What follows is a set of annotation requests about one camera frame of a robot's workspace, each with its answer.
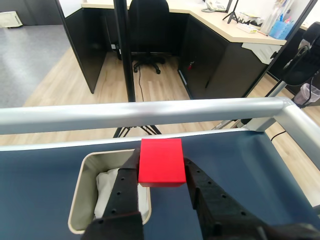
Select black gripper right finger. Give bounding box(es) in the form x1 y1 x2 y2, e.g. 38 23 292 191
183 157 320 240

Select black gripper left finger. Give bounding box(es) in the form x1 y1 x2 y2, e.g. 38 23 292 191
81 147 145 240

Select red cube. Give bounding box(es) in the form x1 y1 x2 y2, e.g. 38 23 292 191
137 137 187 189

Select beige square box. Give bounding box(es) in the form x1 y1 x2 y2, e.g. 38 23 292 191
67 148 153 236

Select beige storage box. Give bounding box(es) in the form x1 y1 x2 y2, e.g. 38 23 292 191
0 10 24 29

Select white cloth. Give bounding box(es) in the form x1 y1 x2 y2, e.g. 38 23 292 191
93 167 149 221

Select dark table mat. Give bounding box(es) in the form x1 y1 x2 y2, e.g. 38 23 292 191
0 129 320 240

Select trash bin with plastic bag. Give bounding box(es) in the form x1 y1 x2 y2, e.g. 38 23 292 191
293 82 320 109

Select black tripod stand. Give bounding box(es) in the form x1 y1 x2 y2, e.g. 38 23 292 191
112 0 162 139

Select black office chair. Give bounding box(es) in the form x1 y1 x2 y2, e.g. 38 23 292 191
282 21 320 87
127 0 171 75

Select blue plastic basket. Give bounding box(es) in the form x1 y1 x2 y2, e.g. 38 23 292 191
268 19 295 40

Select small black tripod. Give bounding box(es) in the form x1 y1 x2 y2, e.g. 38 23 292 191
222 0 247 25

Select white desk telephone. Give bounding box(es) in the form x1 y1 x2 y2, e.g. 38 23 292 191
200 0 229 13

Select silver table frame rail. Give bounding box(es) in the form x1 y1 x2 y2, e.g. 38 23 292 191
0 96 320 151

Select black floor cable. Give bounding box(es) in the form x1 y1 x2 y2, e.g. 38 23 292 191
270 129 286 141

